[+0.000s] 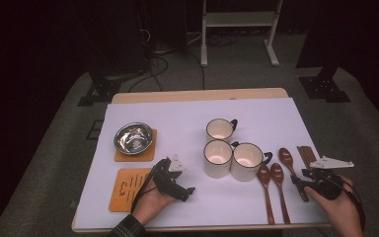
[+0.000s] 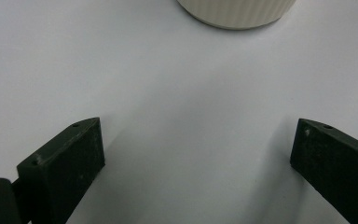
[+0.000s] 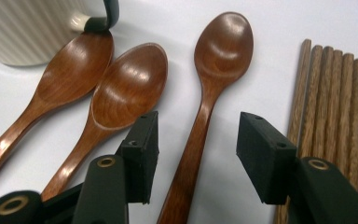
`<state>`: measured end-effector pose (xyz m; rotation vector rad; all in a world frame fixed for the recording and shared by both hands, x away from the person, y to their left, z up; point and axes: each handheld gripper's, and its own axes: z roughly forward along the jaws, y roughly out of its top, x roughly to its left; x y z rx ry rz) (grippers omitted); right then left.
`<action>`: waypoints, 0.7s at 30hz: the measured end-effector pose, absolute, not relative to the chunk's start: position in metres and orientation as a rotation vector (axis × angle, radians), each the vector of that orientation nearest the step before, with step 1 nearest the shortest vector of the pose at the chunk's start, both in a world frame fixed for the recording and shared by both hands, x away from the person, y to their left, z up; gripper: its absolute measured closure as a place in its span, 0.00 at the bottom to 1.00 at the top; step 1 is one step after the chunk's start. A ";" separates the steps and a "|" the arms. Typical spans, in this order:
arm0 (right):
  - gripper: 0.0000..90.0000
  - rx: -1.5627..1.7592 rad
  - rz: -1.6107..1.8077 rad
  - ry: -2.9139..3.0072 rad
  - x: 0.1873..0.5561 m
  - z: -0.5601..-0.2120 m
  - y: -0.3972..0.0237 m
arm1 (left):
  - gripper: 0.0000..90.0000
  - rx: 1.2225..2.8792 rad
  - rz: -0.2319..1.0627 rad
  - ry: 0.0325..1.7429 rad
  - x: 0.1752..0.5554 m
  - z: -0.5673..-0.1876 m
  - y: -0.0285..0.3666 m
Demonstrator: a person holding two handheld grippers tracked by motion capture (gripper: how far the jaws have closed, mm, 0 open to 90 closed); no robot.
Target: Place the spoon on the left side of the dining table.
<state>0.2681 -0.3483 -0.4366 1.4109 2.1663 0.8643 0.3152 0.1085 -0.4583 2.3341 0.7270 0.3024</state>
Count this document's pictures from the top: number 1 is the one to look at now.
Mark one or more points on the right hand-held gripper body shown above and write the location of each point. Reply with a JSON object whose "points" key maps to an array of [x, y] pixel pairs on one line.
{"points": [[325, 187]]}

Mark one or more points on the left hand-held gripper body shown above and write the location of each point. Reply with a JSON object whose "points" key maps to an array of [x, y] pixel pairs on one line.
{"points": [[164, 177]]}

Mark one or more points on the reddish brown wooden spoon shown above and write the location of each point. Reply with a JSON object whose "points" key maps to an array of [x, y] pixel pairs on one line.
{"points": [[286, 156], [277, 173], [264, 174]]}

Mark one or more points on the square wooden coaster cutout pattern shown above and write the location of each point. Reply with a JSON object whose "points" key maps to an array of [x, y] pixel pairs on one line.
{"points": [[118, 200], [135, 158]]}

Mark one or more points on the cream ribbed mug black rim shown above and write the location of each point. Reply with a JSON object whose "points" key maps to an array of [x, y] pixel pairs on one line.
{"points": [[217, 156], [219, 129], [246, 159]]}

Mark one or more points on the steel bowl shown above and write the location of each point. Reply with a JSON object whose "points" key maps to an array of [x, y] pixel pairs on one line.
{"points": [[133, 138]]}

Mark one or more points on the person's right hand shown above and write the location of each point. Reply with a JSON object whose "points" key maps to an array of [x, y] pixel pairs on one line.
{"points": [[342, 214]]}

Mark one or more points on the person's left hand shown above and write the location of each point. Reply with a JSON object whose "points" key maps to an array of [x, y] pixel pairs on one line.
{"points": [[151, 207]]}

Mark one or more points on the white table mat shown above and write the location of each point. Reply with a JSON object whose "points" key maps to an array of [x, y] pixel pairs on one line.
{"points": [[184, 112]]}

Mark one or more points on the black stand base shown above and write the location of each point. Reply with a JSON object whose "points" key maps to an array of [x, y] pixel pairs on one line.
{"points": [[324, 89], [100, 89]]}

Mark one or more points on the white metal stand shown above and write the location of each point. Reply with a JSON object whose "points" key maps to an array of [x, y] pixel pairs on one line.
{"points": [[240, 18]]}

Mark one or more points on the black floor frame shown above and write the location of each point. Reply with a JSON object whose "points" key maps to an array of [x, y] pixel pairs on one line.
{"points": [[94, 130]]}

